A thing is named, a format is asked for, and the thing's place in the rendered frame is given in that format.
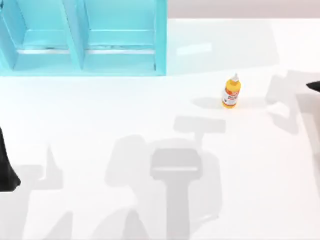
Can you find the yellow bottle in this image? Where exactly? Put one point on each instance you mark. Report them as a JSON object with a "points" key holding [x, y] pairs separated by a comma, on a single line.
{"points": [[231, 93]]}

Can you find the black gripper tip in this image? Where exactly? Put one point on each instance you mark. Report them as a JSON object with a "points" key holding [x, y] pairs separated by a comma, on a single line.
{"points": [[6, 172], [315, 86]]}

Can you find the light blue rack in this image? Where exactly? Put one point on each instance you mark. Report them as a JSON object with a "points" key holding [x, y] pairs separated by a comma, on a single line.
{"points": [[75, 37]]}

